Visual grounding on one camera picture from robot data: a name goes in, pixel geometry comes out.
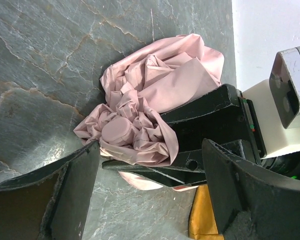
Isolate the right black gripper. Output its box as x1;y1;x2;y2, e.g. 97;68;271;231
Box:
161;84;267;160

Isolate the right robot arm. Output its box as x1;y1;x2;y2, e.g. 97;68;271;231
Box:
102;84;300;189

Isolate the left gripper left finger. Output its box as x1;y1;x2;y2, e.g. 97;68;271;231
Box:
0;141;100;240

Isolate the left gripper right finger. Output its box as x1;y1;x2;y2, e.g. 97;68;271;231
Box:
202;138;300;240

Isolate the pink folding umbrella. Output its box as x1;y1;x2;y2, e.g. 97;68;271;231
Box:
73;33;225;193

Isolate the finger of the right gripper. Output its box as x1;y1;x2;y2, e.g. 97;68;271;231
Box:
102;149;207;188

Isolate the orange canvas tote bag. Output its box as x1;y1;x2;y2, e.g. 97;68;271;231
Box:
188;184;225;240

